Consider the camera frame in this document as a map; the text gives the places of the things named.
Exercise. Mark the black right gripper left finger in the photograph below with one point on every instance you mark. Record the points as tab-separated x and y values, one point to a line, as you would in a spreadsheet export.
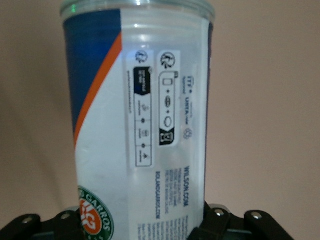
60	225

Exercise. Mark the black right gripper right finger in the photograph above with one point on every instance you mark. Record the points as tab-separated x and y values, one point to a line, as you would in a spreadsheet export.
215	220

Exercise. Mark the white blue tennis ball can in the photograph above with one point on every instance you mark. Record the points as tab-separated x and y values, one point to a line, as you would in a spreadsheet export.
137	100

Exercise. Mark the brown table mat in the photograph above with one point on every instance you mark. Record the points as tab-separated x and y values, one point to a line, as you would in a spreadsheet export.
262	100

